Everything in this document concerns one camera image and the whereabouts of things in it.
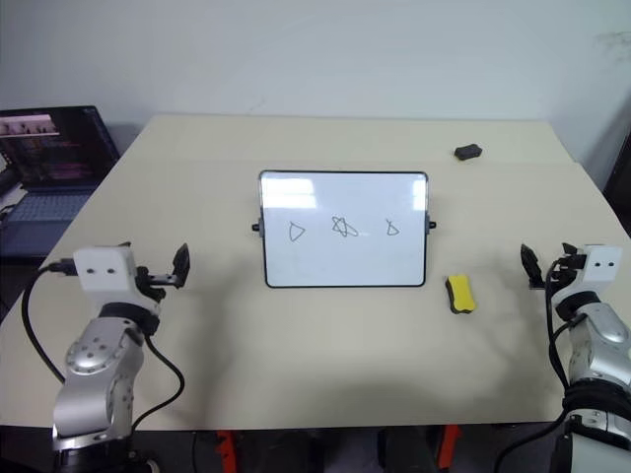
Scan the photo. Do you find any dark side desk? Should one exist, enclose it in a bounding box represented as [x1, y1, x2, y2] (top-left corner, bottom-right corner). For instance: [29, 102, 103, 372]
[0, 119, 150, 324]

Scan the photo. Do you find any yellow and black eraser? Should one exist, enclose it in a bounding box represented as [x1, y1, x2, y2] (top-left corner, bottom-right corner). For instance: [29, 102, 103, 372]
[444, 274, 478, 315]

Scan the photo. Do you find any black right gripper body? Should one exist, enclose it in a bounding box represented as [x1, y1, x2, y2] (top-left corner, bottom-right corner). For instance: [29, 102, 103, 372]
[546, 252, 588, 288]

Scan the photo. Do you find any small whiteboard on stand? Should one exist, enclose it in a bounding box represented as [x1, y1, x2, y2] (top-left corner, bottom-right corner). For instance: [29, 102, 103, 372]
[250, 169, 439, 290]

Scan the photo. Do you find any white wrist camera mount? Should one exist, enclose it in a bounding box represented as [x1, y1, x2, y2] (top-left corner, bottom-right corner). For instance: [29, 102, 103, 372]
[73, 245, 136, 304]
[580, 243, 622, 284]

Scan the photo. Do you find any orange table leg bracket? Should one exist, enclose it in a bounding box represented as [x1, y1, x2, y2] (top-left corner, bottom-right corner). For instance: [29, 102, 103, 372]
[215, 429, 239, 473]
[437, 424, 463, 472]

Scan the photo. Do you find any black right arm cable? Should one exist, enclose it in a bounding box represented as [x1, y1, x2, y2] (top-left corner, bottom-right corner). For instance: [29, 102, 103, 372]
[492, 258, 593, 473]

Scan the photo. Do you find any open blue laptop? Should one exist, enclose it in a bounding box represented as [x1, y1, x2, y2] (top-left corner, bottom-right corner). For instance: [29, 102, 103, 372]
[0, 104, 121, 258]

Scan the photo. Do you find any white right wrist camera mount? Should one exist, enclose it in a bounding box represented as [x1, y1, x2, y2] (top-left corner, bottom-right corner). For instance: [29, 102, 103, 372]
[580, 243, 622, 284]

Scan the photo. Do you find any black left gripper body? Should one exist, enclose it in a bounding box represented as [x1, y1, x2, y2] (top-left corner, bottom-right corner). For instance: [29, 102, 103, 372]
[133, 265, 175, 304]

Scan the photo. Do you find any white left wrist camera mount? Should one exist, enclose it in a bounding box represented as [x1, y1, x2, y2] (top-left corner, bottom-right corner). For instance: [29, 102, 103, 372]
[73, 245, 136, 304]

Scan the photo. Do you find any small black block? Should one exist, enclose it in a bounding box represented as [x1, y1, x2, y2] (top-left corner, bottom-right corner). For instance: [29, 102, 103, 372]
[453, 142, 484, 163]

